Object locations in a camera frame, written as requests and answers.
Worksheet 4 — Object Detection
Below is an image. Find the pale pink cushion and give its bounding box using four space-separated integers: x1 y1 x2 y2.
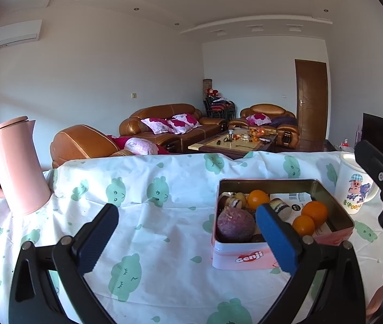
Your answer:
124 137 160 156

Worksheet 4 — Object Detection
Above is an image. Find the brown leather sofa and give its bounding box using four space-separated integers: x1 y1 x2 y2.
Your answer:
119 103 227 146

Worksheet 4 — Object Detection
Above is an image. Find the small brown cream pastry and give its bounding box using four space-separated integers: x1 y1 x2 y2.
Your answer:
219 194 243 210

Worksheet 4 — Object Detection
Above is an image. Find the pile of small oranges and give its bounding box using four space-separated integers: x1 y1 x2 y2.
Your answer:
247 126 275 139

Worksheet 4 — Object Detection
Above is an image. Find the purple blanket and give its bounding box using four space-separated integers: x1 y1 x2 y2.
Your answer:
271 116 297 128

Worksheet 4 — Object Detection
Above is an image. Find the pink electric kettle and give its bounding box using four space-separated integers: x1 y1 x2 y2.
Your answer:
0 116 52 217

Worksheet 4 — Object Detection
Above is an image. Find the white green printed tablecloth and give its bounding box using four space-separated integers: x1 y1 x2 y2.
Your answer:
0 151 383 324

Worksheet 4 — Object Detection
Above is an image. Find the round crumbly sandwich cake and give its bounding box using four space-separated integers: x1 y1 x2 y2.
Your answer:
269 198 292 221

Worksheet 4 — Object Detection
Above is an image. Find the pink floral cushion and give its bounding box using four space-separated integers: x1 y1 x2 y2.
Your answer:
141 117 175 135
173 113 203 129
247 113 272 126
167 119 192 135

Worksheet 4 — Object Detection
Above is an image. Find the stack of dark chairs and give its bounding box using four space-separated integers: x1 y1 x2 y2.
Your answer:
204 96 236 120

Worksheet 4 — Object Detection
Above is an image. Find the black television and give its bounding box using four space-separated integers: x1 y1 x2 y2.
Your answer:
361 112 383 161

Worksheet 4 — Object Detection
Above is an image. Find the white cartoon cup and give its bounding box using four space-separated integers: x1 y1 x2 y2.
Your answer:
334 153 379 215

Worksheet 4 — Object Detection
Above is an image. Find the brown wooden door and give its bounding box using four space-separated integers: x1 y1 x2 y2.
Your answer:
294 59 329 142

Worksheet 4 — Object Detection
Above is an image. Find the brown leather armchair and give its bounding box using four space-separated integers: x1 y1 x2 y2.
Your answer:
228 104 300 149
50 124 178 169

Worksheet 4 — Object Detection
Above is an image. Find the white air conditioner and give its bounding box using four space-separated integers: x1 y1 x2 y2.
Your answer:
0 19 43 49

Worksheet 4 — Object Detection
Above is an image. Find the printed paper box lining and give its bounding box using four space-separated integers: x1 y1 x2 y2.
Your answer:
269 192 339 237

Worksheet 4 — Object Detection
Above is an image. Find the orange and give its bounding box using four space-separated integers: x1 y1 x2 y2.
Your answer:
247 190 271 211
292 215 316 237
301 201 329 228

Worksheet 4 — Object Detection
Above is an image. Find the magenta blanket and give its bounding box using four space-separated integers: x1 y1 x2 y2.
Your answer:
108 134 131 149

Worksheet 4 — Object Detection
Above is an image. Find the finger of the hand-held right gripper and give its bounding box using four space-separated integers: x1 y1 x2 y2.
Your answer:
354 139 383 203

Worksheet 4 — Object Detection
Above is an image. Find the pink tin box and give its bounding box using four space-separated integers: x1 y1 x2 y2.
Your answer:
211 178 356 271

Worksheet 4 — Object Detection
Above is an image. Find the purple passion fruit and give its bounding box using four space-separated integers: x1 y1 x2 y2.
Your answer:
216 207 257 244

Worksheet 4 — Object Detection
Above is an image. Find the wooden coffee table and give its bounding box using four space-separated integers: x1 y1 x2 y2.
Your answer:
188 130 278 160

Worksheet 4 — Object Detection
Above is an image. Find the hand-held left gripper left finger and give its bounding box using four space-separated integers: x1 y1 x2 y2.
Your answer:
8 203 120 324

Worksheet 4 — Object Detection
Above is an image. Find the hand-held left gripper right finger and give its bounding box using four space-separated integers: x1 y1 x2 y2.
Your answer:
255 203 374 324

